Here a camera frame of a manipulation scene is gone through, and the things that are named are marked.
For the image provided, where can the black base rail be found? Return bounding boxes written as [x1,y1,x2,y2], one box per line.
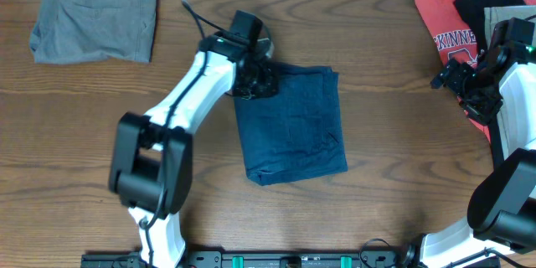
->
[80,245,502,268]

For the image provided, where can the black garment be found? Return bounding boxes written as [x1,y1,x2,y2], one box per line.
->
[452,0,527,168]

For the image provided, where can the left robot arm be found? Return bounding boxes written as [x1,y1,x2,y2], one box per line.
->
[108,10,278,267]

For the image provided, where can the left black cable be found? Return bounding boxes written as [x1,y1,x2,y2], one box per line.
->
[137,0,235,268]

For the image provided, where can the khaki grey shorts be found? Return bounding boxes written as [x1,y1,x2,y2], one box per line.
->
[483,5,536,160]

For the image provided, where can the red printed t-shirt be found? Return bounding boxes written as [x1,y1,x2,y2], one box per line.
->
[413,0,536,142]

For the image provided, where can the navy blue shorts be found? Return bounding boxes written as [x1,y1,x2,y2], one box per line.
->
[234,63,348,186]

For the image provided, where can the folded grey shorts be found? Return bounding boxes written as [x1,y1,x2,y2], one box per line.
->
[28,0,157,64]

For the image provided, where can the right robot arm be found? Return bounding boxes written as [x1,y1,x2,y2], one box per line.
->
[397,18,535,267]

